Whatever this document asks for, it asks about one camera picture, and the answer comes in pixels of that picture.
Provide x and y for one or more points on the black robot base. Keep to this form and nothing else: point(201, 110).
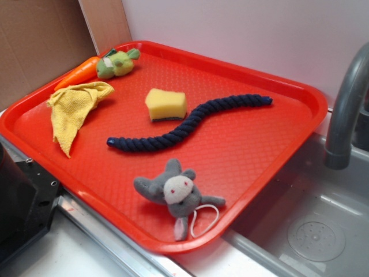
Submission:
point(29, 195)

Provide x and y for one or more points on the yellow cloth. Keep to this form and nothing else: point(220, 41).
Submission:
point(69, 108)

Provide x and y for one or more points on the grey faucet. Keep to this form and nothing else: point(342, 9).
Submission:
point(348, 125)

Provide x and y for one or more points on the brown cardboard panel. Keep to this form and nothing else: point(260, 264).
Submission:
point(42, 40)

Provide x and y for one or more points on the grey plastic sink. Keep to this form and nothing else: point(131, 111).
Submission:
point(308, 221)

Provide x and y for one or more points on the grey plush animal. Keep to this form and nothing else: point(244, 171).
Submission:
point(176, 189)

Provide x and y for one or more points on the yellow sponge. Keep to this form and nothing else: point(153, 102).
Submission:
point(166, 105)

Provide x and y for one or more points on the orange toy carrot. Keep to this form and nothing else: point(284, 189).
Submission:
point(81, 73)

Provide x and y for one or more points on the green plush animal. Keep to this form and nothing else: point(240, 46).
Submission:
point(118, 64)

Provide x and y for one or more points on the red plastic tray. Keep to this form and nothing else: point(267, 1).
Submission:
point(234, 153)

